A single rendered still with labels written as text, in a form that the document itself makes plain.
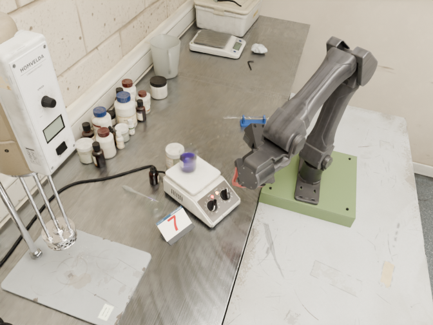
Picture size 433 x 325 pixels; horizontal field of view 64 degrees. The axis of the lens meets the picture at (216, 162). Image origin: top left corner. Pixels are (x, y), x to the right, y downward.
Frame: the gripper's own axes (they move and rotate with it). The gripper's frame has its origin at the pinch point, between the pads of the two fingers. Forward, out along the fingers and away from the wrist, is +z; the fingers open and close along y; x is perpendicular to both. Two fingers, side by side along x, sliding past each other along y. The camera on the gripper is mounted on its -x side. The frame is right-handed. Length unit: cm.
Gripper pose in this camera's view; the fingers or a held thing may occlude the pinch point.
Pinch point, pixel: (238, 182)
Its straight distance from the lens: 93.6
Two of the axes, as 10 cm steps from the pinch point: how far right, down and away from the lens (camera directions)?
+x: 1.6, 9.3, -3.2
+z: -4.3, 3.6, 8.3
